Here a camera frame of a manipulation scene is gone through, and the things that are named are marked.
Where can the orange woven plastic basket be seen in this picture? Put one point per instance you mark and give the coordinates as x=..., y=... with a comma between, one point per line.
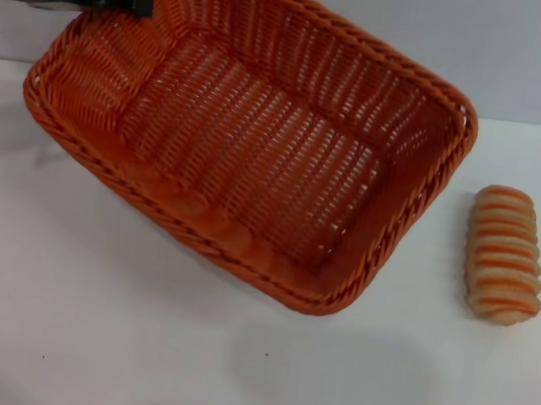
x=255, y=170

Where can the orange striped bread roll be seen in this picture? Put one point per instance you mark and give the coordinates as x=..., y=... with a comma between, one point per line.
x=505, y=255

